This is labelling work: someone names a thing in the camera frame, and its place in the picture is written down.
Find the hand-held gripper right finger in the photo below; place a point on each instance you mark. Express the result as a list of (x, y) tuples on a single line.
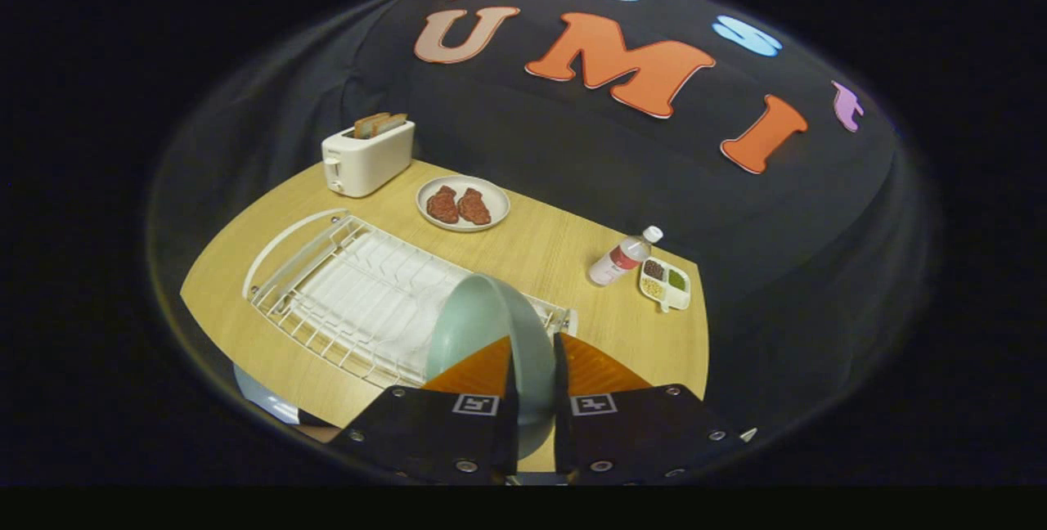
[(561, 432)]

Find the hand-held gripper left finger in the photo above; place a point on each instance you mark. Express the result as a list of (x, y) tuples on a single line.
[(512, 432)]

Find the pale green plate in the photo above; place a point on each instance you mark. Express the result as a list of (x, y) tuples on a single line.
[(474, 325)]

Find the beige plate with meat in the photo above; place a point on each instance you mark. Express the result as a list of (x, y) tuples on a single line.
[(495, 203)]

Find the white divided bean tray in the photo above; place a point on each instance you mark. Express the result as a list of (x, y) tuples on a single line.
[(679, 297)]

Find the clear red-label water bottle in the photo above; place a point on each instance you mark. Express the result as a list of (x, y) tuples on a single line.
[(617, 262)]

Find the red-brown meat piece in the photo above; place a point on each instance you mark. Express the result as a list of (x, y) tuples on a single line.
[(442, 205), (474, 207)]

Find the pale blue object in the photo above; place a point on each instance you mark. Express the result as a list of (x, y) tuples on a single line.
[(266, 399)]

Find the black backdrop cloth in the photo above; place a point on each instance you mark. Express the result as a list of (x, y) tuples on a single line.
[(532, 137)]

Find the white toaster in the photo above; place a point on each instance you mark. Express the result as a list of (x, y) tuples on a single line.
[(368, 162)]

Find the brown toast slice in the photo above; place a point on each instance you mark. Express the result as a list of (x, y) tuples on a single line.
[(393, 123), (368, 125)]

